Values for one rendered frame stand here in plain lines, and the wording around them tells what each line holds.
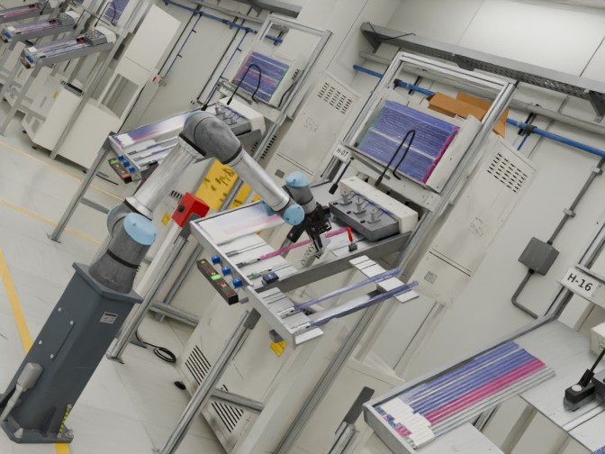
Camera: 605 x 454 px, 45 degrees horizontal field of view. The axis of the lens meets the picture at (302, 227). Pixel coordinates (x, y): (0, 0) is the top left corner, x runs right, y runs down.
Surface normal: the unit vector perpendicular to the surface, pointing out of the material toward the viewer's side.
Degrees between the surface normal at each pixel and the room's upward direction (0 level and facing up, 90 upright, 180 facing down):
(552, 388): 45
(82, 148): 90
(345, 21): 90
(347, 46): 90
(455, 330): 90
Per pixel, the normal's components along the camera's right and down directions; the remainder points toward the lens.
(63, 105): 0.46, 0.36
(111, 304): 0.68, 0.47
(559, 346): -0.13, -0.87
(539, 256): -0.72, -0.38
